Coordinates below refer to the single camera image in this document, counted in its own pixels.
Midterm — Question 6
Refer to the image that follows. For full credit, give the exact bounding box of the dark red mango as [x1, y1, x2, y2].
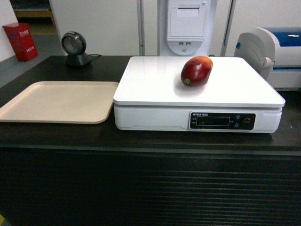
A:
[181, 56, 214, 87]

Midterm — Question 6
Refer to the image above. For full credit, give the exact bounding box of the white weighing scale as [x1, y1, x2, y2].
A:
[113, 56, 285, 133]

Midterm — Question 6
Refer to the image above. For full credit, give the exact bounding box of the black checkout counter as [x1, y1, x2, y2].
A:
[0, 55, 301, 226]

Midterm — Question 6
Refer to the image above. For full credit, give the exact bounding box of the white receipt printer kiosk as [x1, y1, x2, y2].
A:
[157, 0, 217, 57]

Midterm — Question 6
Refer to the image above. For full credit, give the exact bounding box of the beige plastic tray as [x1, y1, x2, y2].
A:
[0, 81, 118, 124]

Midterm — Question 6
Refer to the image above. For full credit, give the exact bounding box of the black barcode scanner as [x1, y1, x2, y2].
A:
[61, 32, 91, 68]

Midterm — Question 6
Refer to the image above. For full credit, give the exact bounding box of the white blue label printer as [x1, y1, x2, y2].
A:
[234, 27, 301, 91]

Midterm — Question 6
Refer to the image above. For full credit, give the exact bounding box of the red fire extinguisher box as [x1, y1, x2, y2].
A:
[3, 23, 38, 61]

